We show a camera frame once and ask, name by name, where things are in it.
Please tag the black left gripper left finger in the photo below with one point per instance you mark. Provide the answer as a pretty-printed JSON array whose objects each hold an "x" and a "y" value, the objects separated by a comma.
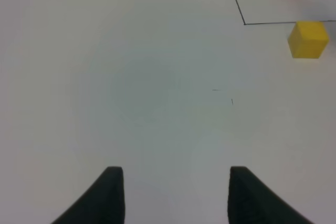
[{"x": 103, "y": 202}]

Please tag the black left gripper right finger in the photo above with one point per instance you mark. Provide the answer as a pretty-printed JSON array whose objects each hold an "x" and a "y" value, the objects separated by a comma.
[{"x": 251, "y": 201}]

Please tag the yellow cube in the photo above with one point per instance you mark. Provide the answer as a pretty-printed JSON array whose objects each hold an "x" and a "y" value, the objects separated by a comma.
[{"x": 308, "y": 40}]

